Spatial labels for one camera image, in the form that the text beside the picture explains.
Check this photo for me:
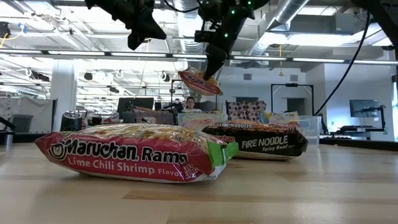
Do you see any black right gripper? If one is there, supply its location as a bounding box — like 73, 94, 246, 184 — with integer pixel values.
198, 0, 268, 80

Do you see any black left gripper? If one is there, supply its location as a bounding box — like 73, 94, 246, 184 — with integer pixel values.
83, 0, 167, 51

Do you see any lime chili shrimp ramen pack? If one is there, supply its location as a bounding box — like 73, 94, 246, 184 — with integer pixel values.
34, 123, 239, 184
178, 66, 224, 96
180, 113, 226, 130

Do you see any black Fire Noodle ramen pack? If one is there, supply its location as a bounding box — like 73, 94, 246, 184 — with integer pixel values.
201, 119, 309, 162
127, 105, 156, 124

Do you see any dark grey plastic bin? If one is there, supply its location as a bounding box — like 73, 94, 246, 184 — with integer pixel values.
122, 110, 175, 126

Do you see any person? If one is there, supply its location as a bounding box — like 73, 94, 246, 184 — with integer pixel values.
182, 96, 203, 113

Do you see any patterned chair back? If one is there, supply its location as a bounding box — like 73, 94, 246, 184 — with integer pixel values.
226, 100, 267, 122

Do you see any black computer monitor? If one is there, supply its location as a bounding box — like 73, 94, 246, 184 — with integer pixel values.
132, 97, 155, 113
117, 97, 135, 119

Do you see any long ceiling light bar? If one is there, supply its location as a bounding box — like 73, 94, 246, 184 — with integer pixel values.
0, 48, 398, 67

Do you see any clear plastic bin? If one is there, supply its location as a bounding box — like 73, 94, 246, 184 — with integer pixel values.
177, 111, 229, 131
259, 111, 323, 147

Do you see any white pillar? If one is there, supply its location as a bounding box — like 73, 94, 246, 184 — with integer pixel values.
49, 58, 78, 131

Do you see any black round container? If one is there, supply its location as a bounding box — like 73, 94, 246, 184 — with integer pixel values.
61, 111, 83, 131

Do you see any white fabric partition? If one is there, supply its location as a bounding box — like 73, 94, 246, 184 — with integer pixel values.
0, 97, 55, 133

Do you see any black ceiling dome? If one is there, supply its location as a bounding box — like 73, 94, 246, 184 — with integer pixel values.
0, 21, 12, 38

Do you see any grey office chair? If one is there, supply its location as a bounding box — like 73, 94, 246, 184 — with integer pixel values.
7, 114, 34, 134

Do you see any silver ventilation duct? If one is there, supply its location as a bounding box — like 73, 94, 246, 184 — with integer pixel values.
239, 0, 312, 68
174, 0, 212, 100

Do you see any black metal frame stand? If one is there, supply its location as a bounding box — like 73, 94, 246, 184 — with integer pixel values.
270, 83, 315, 114

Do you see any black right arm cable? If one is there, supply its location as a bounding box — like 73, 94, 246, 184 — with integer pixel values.
313, 11, 373, 116

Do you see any dark wall monitor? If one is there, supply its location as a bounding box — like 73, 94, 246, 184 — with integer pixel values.
348, 99, 381, 118

